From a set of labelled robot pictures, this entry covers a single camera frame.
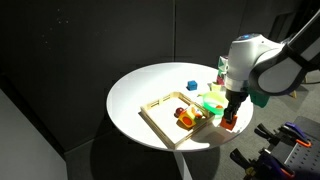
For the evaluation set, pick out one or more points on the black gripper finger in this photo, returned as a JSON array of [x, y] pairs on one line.
[[234, 113], [227, 114]]

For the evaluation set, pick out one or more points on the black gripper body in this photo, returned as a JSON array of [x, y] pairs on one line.
[[235, 98]]

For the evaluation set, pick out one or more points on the orange cube block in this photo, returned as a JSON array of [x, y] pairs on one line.
[[228, 124]]

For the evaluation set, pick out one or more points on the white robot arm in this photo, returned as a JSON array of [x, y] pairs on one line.
[[256, 63]]

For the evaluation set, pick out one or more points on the light green block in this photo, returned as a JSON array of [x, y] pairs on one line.
[[215, 87]]

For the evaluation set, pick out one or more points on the blue cube block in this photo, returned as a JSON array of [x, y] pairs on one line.
[[191, 85]]

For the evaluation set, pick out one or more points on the red ball in bowl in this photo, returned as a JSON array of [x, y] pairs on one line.
[[219, 107]]

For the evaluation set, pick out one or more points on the green plastic bowl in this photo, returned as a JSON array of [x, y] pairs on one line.
[[212, 99]]

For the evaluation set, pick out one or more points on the stacked colourful cube tower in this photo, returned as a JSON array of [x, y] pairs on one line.
[[222, 70]]

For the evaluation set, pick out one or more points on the dark red ball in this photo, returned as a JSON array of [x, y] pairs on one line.
[[178, 111]]

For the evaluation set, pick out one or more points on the wooden tray box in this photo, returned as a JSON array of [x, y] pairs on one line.
[[159, 115]]

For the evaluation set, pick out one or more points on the wooden chair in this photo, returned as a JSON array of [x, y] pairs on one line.
[[293, 94]]

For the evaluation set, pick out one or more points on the black clamp lower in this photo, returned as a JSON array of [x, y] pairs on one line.
[[265, 167]]

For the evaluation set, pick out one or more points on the orange handled clamp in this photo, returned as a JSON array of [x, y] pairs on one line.
[[288, 132]]

